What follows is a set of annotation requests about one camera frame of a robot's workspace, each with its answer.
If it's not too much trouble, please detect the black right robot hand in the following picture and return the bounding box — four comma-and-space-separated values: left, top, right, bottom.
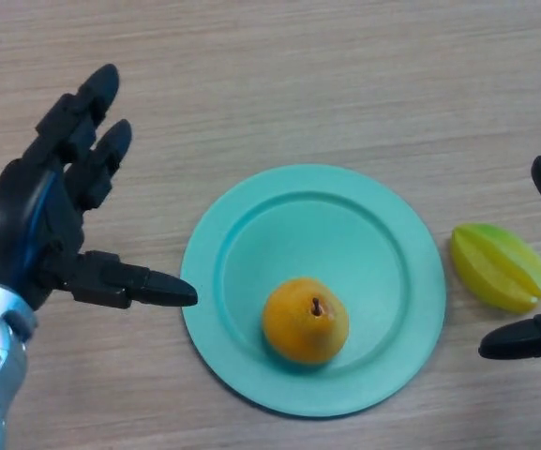
478, 98, 541, 365

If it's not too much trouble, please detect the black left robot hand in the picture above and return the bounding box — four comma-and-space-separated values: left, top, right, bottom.
0, 63, 200, 311

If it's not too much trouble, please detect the yellow orange pear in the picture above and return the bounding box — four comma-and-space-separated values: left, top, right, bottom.
262, 277, 350, 367

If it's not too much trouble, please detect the round teal plate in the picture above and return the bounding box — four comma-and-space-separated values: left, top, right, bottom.
180, 163, 448, 419

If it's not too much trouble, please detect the yellow green starfruit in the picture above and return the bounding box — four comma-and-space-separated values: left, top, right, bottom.
449, 222, 541, 315

